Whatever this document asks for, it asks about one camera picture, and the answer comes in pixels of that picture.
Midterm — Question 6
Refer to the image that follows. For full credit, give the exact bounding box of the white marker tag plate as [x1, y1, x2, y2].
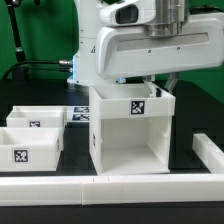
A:
[66, 106, 89, 122]

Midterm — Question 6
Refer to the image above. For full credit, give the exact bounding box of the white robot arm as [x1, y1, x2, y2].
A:
[68, 0, 224, 96]

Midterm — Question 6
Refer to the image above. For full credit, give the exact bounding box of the white drawer tray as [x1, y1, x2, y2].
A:
[0, 127, 63, 172]
[6, 106, 66, 128]

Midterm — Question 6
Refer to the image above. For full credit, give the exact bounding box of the black lower base cable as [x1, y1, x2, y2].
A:
[27, 66, 74, 74]

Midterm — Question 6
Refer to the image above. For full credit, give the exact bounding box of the black camera stand pole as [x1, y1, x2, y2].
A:
[2, 0, 29, 81]

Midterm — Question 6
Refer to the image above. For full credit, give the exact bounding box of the white L-shaped border fence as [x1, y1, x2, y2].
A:
[0, 133, 224, 206]

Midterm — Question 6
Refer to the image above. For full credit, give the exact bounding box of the white front drawer tray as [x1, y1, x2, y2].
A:
[0, 127, 63, 172]

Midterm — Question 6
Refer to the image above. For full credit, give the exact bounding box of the white rear drawer tray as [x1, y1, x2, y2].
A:
[6, 106, 66, 128]

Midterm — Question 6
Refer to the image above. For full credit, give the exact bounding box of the white drawer housing box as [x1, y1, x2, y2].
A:
[89, 84, 175, 175]

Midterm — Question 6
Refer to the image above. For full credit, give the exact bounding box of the black upper base cable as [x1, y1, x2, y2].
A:
[1, 59, 74, 80]

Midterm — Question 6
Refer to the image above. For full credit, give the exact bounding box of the black base cable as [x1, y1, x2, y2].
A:
[1, 59, 74, 80]
[27, 66, 74, 74]

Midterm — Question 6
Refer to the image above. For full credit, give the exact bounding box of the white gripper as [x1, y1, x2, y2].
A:
[95, 3, 224, 97]

